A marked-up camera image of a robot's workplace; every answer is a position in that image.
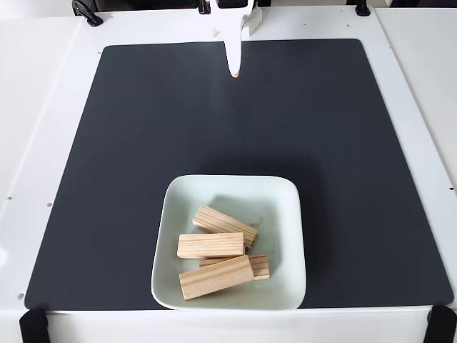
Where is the grooved wooden block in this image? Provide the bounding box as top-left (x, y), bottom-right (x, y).
top-left (179, 254), bottom-right (256, 301)
top-left (192, 205), bottom-right (259, 250)
top-left (199, 254), bottom-right (271, 281)
top-left (176, 232), bottom-right (246, 260)

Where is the pale green square plate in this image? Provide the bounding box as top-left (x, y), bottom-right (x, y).
top-left (150, 174), bottom-right (308, 311)

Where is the black rubber mat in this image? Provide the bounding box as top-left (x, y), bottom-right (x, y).
top-left (24, 38), bottom-right (454, 311)

